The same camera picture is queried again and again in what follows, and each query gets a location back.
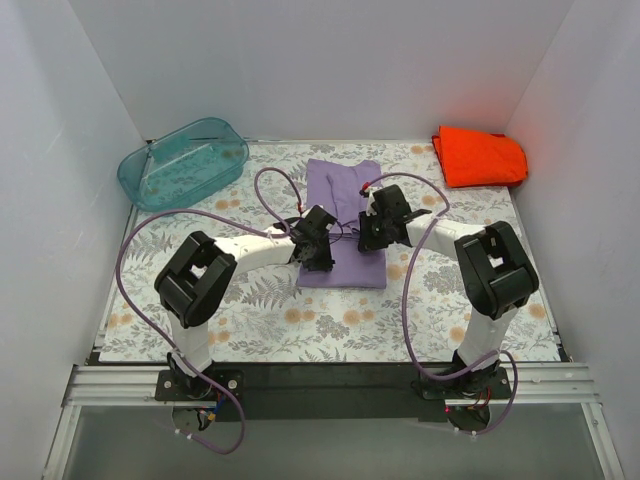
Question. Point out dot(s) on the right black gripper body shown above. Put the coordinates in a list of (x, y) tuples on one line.
[(373, 240)]

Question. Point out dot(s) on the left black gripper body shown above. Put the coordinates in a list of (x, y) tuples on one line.
[(314, 255)]

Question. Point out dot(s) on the purple t shirt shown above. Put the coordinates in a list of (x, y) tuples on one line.
[(336, 188)]

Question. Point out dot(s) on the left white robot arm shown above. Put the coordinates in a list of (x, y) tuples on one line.
[(193, 283)]

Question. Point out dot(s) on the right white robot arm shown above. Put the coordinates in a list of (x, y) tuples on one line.
[(497, 275)]

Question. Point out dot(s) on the floral patterned table mat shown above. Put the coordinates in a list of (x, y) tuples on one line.
[(265, 314)]

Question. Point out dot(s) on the folded orange t shirt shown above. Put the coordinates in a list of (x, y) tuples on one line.
[(470, 158)]

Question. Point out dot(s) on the teal transparent plastic bin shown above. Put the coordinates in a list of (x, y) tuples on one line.
[(183, 167)]

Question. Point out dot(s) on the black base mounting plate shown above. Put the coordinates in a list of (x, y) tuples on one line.
[(330, 395)]

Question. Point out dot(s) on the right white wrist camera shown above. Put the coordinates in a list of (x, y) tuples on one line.
[(369, 195)]

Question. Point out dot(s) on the aluminium frame rail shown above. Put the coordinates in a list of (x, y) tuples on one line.
[(534, 383)]

